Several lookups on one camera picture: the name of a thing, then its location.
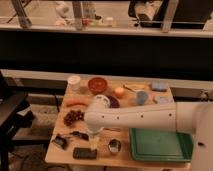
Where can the black rectangular sponge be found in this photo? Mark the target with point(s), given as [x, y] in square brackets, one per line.
[84, 153]

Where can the black dish brush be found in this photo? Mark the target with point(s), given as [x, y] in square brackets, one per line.
[61, 140]

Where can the red bowl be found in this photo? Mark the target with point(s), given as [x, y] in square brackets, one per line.
[97, 85]

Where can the white plastic cup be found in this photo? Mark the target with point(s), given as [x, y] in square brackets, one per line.
[74, 82]

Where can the orange carrot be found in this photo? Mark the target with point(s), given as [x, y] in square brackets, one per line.
[71, 103]

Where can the purple bowl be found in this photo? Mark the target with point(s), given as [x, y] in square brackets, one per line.
[114, 103]

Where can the bunch of red grapes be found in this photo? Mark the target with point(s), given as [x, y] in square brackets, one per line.
[72, 116]

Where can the orange fruit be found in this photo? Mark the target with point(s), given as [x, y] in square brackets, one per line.
[119, 92]

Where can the wooden spoon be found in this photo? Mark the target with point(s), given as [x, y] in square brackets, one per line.
[132, 89]

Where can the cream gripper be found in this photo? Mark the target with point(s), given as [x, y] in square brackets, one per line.
[94, 140]

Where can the green plastic tray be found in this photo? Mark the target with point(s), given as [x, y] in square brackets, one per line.
[160, 146]

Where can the small metal cup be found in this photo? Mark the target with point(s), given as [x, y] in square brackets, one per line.
[114, 146]

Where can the blue plastic cup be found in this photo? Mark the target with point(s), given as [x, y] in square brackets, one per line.
[141, 97]

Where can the metal fork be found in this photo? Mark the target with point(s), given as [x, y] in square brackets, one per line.
[113, 129]

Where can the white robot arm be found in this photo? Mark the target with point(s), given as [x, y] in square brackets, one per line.
[183, 117]

